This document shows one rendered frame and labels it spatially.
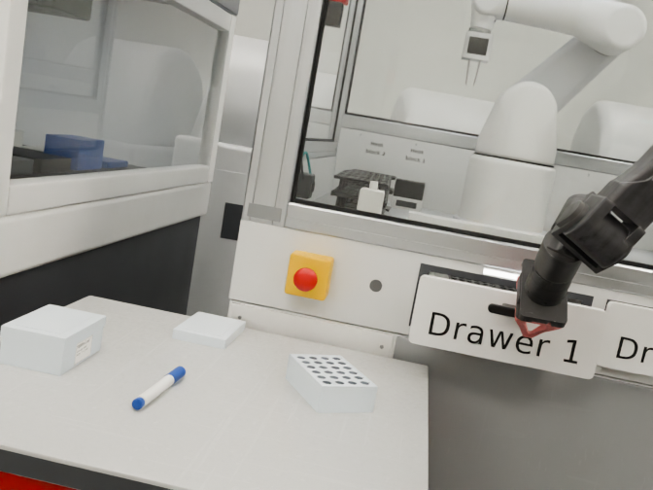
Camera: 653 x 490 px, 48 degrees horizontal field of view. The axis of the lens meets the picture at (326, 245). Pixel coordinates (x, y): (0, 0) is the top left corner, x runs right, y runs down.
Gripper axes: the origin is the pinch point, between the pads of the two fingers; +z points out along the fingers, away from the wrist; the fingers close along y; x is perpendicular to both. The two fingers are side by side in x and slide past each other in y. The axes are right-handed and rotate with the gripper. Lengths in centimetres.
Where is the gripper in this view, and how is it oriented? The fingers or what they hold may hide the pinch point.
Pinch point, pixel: (529, 324)
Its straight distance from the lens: 117.1
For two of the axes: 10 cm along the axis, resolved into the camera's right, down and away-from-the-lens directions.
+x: -9.8, -1.8, 1.0
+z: -0.3, 6.2, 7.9
